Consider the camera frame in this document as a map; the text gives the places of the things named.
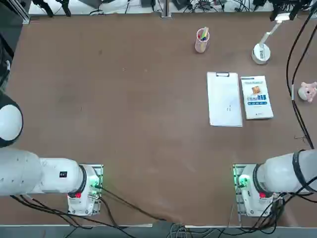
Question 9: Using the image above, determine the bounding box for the white foldable desk lamp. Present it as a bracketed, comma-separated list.
[251, 13, 291, 65]

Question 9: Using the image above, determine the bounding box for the white clipboard with black clip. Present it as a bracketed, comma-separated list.
[207, 71, 243, 127]

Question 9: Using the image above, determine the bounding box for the pink pen holder cup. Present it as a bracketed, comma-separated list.
[195, 28, 211, 54]

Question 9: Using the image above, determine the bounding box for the white and blue book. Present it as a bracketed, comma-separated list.
[240, 75, 274, 120]

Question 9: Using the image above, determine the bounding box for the pink plush toy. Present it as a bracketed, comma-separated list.
[297, 81, 317, 102]

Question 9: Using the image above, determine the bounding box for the black stand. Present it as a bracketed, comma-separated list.
[269, 0, 313, 21]
[32, 0, 72, 17]

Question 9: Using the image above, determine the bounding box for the black base cable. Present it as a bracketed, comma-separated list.
[99, 187, 167, 221]

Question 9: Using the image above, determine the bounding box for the aluminium upright post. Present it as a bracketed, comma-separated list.
[160, 0, 173, 19]

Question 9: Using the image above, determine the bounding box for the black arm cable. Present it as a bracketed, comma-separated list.
[286, 3, 317, 149]
[291, 22, 317, 147]

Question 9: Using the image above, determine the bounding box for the aluminium frame profile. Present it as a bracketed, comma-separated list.
[14, 0, 31, 25]

